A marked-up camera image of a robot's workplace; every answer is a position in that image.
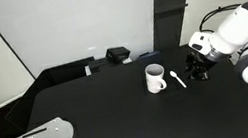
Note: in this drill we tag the large whiteboard panel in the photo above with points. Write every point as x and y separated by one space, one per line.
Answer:
82 22

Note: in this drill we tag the black vertical pillar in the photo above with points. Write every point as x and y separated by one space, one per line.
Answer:
170 3

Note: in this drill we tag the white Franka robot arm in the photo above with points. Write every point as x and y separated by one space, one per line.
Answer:
245 28

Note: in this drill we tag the white plastic spoon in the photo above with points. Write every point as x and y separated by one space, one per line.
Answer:
176 77

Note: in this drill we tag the black flat case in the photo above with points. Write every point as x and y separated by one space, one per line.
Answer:
98 64

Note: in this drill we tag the white ceramic mug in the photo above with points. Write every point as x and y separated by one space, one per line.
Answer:
153 84

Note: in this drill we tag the small black box device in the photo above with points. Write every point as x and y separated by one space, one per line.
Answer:
117 54

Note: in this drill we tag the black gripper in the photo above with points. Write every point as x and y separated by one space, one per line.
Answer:
202 61

